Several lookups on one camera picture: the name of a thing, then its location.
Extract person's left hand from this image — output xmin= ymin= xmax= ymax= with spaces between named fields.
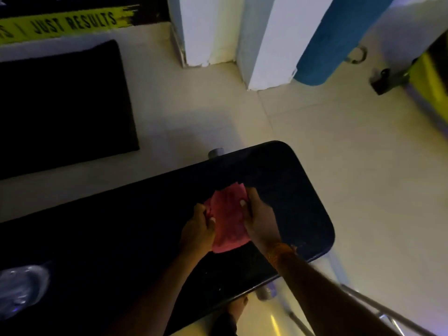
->
xmin=180 ymin=203 xmax=217 ymax=254

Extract person's right hand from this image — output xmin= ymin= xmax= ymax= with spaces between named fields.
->
xmin=239 ymin=187 xmax=282 ymax=252

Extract pink cleaning cloth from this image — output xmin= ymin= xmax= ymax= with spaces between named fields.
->
xmin=204 ymin=182 xmax=252 ymax=254

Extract black padded gym bench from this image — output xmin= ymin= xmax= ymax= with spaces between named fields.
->
xmin=0 ymin=140 xmax=336 ymax=336

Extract clear spray bottle white nozzle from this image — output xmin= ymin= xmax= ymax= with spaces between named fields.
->
xmin=0 ymin=264 xmax=51 ymax=322

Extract person's right forearm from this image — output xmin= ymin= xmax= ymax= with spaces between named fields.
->
xmin=276 ymin=253 xmax=403 ymax=336

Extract person's left forearm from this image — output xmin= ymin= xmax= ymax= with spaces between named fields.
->
xmin=105 ymin=246 xmax=210 ymax=336

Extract person's right foot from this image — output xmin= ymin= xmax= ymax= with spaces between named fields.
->
xmin=227 ymin=295 xmax=249 ymax=322

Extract person's dark trousers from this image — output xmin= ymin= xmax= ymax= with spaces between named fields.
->
xmin=210 ymin=311 xmax=238 ymax=336

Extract orange thread wristband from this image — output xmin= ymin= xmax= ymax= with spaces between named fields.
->
xmin=264 ymin=242 xmax=298 ymax=270

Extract round metal stool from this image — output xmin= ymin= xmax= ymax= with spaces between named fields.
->
xmin=280 ymin=283 xmax=438 ymax=336

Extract black floor mat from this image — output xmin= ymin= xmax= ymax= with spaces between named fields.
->
xmin=0 ymin=39 xmax=140 ymax=181

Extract blue rolled yoga mat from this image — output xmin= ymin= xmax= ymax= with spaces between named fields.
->
xmin=293 ymin=0 xmax=398 ymax=87

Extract yellow exercise bike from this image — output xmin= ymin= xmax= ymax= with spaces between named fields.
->
xmin=370 ymin=31 xmax=448 ymax=137

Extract white wall panel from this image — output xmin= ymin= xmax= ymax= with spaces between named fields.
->
xmin=167 ymin=0 xmax=245 ymax=68
xmin=237 ymin=0 xmax=336 ymax=91

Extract black cable loop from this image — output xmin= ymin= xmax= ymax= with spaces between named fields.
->
xmin=344 ymin=45 xmax=368 ymax=64

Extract black yellow striped wall banner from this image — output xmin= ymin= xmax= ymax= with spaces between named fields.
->
xmin=0 ymin=0 xmax=172 ymax=45

